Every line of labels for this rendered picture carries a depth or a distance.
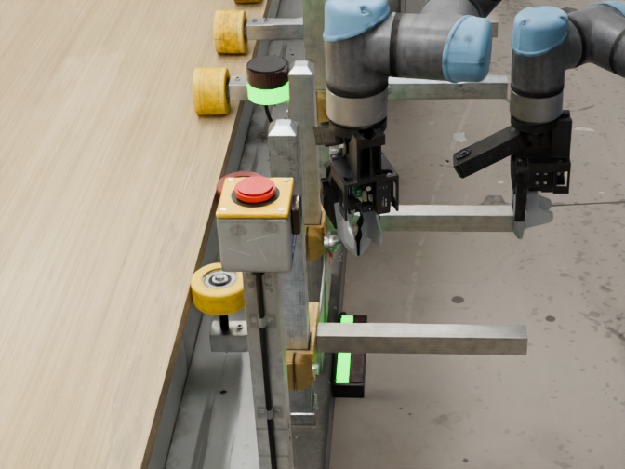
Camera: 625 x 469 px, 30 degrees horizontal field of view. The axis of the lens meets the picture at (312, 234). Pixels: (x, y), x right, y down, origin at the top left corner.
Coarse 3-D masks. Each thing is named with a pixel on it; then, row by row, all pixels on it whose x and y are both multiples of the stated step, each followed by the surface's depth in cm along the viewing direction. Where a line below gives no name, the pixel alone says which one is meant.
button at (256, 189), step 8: (256, 176) 115; (240, 184) 114; (248, 184) 114; (256, 184) 114; (264, 184) 114; (272, 184) 114; (240, 192) 113; (248, 192) 113; (256, 192) 113; (264, 192) 113; (272, 192) 113; (248, 200) 112; (256, 200) 112; (264, 200) 113
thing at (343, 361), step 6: (342, 318) 182; (348, 318) 182; (342, 354) 175; (348, 354) 175; (342, 360) 174; (348, 360) 174; (342, 366) 173; (348, 366) 173; (342, 372) 172; (348, 372) 171; (342, 378) 170; (348, 378) 170
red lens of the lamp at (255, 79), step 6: (246, 66) 162; (288, 66) 163; (246, 72) 162; (252, 72) 161; (276, 72) 161; (282, 72) 161; (246, 78) 163; (252, 78) 161; (258, 78) 161; (264, 78) 161; (270, 78) 161; (276, 78) 161; (282, 78) 161; (252, 84) 162; (258, 84) 161; (264, 84) 161; (270, 84) 161; (276, 84) 161; (282, 84) 162
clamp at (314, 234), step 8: (304, 224) 174; (312, 224) 174; (320, 224) 174; (312, 232) 173; (320, 232) 174; (312, 240) 173; (320, 240) 173; (312, 248) 174; (320, 248) 174; (312, 256) 174; (320, 256) 174
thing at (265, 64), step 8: (264, 56) 165; (272, 56) 165; (248, 64) 163; (256, 64) 162; (264, 64) 162; (272, 64) 162; (280, 64) 162; (256, 72) 161; (264, 72) 160; (272, 72) 160; (264, 88) 162; (272, 88) 162; (288, 104) 164; (288, 112) 165; (272, 120) 167
